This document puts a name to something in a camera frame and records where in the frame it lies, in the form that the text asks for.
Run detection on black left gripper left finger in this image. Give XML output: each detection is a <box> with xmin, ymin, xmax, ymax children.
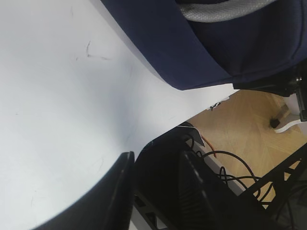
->
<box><xmin>37</xmin><ymin>151</ymin><xmax>135</xmax><ymax>230</ymax></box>

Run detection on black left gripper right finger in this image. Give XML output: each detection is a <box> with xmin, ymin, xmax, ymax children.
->
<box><xmin>178</xmin><ymin>151</ymin><xmax>271</xmax><ymax>230</ymax></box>

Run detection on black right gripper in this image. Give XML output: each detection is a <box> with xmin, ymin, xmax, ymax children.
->
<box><xmin>233</xmin><ymin>63</ymin><xmax>307</xmax><ymax>120</ymax></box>

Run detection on navy blue lunch bag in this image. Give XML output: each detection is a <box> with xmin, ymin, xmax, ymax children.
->
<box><xmin>103</xmin><ymin>0</ymin><xmax>307</xmax><ymax>90</ymax></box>

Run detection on white tape on table edge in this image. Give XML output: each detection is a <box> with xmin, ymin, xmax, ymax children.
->
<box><xmin>207</xmin><ymin>96</ymin><xmax>230</xmax><ymax>111</ymax></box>

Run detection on black metal frame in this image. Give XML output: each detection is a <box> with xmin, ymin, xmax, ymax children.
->
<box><xmin>134</xmin><ymin>126</ymin><xmax>307</xmax><ymax>230</ymax></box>

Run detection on black floor cables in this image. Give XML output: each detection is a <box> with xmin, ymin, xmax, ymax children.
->
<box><xmin>194</xmin><ymin>134</ymin><xmax>307</xmax><ymax>209</ymax></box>

